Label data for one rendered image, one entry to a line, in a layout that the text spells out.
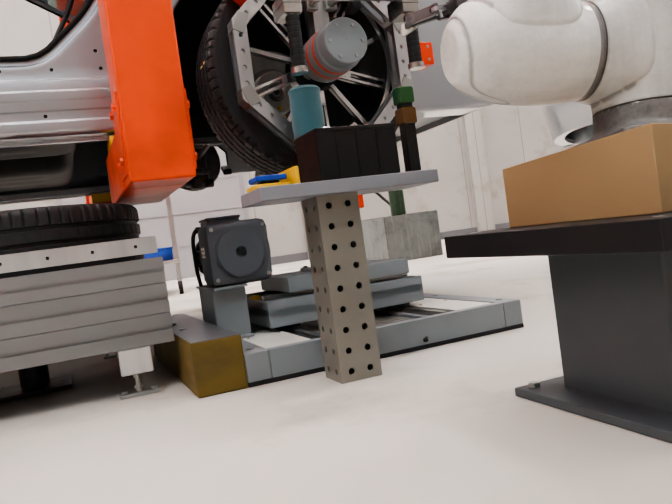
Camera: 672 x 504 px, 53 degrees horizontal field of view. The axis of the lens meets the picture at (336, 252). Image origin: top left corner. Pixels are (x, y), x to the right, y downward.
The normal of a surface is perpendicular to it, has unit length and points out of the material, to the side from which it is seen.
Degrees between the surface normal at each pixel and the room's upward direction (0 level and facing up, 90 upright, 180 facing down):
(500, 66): 121
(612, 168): 90
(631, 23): 79
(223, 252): 90
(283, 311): 90
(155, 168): 90
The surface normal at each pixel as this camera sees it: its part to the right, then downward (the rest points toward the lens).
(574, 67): 0.24, 0.50
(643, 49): 0.09, 0.04
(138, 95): 0.37, -0.03
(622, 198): -0.93, 0.14
